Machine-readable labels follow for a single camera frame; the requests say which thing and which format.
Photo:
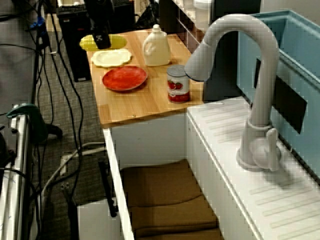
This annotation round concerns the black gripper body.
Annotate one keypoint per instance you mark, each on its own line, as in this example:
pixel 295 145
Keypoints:
pixel 98 15

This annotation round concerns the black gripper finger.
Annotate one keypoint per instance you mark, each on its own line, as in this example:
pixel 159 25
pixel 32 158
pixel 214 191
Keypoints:
pixel 102 38

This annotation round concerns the yellow toy corn cob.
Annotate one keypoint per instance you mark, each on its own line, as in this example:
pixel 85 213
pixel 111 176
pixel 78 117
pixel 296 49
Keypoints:
pixel 117 42

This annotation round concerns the white detergent bottle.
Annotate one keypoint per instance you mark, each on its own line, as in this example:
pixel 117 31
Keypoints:
pixel 157 52

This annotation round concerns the tomato soup can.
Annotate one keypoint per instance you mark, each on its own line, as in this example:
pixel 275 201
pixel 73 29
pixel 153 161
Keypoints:
pixel 178 87

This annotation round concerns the cream scalloped plate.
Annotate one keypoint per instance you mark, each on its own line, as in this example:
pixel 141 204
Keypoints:
pixel 111 58

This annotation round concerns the black computer tower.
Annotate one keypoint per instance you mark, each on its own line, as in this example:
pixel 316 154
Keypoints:
pixel 75 50

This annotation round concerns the red round plate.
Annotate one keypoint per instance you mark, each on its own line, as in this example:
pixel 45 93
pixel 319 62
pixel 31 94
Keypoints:
pixel 125 78

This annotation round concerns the green power tool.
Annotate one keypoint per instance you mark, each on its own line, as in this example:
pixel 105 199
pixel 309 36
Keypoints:
pixel 37 125

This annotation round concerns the dark upright pillar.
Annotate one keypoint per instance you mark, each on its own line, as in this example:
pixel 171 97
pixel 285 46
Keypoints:
pixel 225 82

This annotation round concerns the brown folded cloth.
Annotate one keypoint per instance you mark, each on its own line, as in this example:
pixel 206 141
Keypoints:
pixel 162 190

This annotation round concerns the white toy sink basin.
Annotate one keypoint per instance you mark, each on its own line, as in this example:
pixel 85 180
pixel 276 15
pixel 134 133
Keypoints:
pixel 225 155

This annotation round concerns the grey toy faucet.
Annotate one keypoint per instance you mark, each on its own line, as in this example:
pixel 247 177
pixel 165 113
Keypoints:
pixel 260 112

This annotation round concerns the black rectangular panel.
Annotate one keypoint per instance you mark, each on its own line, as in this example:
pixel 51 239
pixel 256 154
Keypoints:
pixel 287 105

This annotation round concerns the teal plastic bin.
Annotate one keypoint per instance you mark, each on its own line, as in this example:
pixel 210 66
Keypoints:
pixel 300 50

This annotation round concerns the aluminium frame rail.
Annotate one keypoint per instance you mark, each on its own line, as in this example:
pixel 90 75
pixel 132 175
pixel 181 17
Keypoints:
pixel 17 175

